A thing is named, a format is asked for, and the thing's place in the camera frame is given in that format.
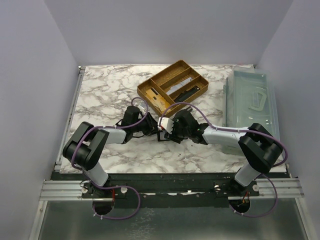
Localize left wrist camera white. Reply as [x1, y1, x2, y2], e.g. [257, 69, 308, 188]
[137, 101, 149, 114]

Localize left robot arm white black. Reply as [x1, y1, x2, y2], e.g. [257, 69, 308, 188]
[62, 105, 158, 187]

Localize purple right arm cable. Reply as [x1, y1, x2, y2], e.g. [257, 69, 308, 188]
[159, 102, 291, 218]

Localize brown woven organizer tray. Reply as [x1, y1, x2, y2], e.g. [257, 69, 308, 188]
[137, 60, 209, 117]

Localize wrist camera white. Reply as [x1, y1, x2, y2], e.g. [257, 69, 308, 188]
[137, 101, 149, 114]
[157, 117, 174, 134]

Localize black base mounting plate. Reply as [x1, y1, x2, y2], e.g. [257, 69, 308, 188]
[81, 173, 259, 208]

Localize black leather card holder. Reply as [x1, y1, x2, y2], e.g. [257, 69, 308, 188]
[157, 131, 170, 142]

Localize yellow cards in tray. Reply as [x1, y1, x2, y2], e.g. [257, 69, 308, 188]
[145, 87, 171, 114]

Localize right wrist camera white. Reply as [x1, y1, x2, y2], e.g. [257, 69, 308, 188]
[157, 117, 174, 134]

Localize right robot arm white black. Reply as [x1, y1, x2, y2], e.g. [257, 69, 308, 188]
[158, 109, 285, 189]

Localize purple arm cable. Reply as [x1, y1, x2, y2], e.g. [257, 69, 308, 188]
[70, 96, 150, 221]
[159, 102, 291, 218]

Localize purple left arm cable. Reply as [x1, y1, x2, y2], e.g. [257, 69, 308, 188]
[70, 96, 150, 221]

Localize grey cards in tray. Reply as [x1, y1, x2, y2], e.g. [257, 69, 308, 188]
[166, 77, 193, 95]

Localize black cards in tray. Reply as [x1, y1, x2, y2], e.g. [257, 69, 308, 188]
[174, 86, 200, 103]

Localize clear plastic storage box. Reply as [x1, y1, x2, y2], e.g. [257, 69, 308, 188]
[222, 66, 280, 140]

